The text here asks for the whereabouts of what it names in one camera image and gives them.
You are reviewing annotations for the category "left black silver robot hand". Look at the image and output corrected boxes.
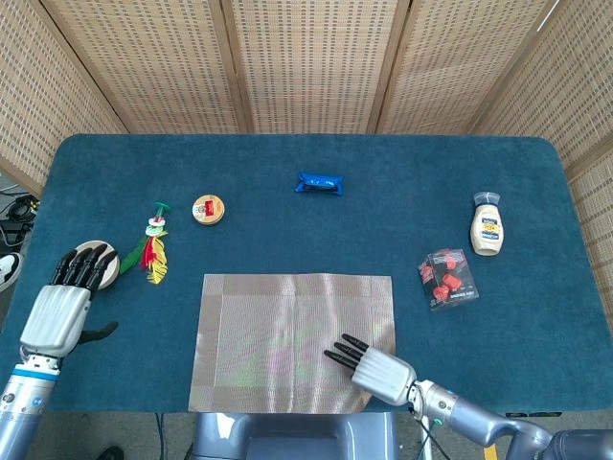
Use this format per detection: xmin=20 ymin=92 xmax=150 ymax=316
xmin=19 ymin=243 xmax=121 ymax=359

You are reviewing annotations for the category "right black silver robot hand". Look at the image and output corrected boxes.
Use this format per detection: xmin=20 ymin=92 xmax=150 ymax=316
xmin=324 ymin=333 xmax=417 ymax=407

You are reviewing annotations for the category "cream bowl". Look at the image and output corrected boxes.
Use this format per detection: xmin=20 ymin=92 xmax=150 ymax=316
xmin=75 ymin=240 xmax=121 ymax=290

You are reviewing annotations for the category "grey woven placemat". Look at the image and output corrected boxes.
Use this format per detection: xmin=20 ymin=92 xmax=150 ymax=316
xmin=187 ymin=272 xmax=397 ymax=414

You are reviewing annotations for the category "white black sneaker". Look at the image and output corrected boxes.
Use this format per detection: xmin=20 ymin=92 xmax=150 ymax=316
xmin=0 ymin=252 xmax=23 ymax=291

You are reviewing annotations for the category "grey robot torso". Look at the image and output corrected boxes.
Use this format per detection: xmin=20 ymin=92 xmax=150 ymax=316
xmin=190 ymin=411 xmax=399 ymax=460

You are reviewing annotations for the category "clear box of red capsules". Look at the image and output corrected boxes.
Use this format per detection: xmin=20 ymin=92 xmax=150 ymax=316
xmin=417 ymin=247 xmax=481 ymax=313

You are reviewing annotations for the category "feather shuttlecock toy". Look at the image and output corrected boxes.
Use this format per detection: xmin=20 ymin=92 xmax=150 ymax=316
xmin=119 ymin=200 xmax=170 ymax=285

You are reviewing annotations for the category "blue carpet table cover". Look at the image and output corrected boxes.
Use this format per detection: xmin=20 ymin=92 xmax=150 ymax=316
xmin=0 ymin=132 xmax=613 ymax=416

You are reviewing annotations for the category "mayonnaise squeeze bottle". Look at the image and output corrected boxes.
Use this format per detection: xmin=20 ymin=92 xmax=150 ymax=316
xmin=469 ymin=191 xmax=508 ymax=257

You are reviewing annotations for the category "round tin with label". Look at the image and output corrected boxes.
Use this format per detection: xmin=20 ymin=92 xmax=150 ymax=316
xmin=192 ymin=194 xmax=227 ymax=226

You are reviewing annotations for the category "blue snack packet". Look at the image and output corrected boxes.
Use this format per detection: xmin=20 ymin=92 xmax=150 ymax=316
xmin=292 ymin=172 xmax=346 ymax=197

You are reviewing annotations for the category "woven folding screen panel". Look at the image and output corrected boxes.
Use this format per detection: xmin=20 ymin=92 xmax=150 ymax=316
xmin=366 ymin=0 xmax=564 ymax=135
xmin=0 ymin=0 xmax=131 ymax=197
xmin=466 ymin=0 xmax=613 ymax=308
xmin=218 ymin=0 xmax=413 ymax=135
xmin=40 ymin=0 xmax=253 ymax=135

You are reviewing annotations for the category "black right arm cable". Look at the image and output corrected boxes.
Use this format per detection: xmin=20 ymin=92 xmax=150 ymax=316
xmin=409 ymin=406 xmax=454 ymax=460

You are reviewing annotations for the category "black floor cable bundle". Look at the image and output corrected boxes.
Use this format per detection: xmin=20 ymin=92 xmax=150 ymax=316
xmin=0 ymin=184 xmax=42 ymax=250

